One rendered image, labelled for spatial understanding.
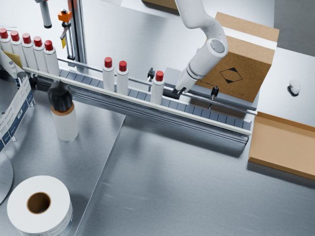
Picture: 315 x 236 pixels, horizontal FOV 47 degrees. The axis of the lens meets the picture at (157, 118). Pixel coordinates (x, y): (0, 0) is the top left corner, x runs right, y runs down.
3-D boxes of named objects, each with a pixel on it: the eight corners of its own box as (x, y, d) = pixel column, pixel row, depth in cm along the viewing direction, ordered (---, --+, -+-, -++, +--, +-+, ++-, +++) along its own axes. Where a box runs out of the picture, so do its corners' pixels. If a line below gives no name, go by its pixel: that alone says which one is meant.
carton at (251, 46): (193, 84, 180) (204, 43, 158) (206, 52, 194) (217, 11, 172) (252, 103, 177) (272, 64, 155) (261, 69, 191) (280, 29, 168)
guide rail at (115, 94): (23, 70, 170) (22, 68, 168) (24, 69, 170) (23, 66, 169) (250, 136, 160) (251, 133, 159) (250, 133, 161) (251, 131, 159)
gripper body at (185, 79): (191, 56, 146) (178, 71, 155) (185, 74, 140) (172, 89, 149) (206, 65, 147) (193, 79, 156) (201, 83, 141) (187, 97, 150)
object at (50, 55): (47, 77, 171) (39, 44, 154) (52, 69, 174) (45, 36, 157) (57, 79, 170) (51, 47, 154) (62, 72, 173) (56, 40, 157)
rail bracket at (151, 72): (142, 99, 175) (145, 76, 161) (147, 88, 179) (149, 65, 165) (149, 101, 174) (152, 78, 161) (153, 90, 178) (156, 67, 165)
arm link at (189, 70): (192, 53, 144) (189, 57, 146) (187, 69, 139) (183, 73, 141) (210, 63, 145) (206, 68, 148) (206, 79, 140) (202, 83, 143)
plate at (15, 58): (2, 64, 171) (-3, 50, 163) (3, 63, 171) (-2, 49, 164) (22, 70, 170) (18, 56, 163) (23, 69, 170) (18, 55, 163)
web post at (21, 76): (23, 105, 160) (13, 77, 145) (28, 98, 163) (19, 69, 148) (33, 108, 160) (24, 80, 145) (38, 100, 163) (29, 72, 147)
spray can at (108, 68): (101, 92, 168) (100, 62, 152) (105, 84, 171) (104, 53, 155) (112, 96, 168) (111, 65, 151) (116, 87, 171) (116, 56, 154)
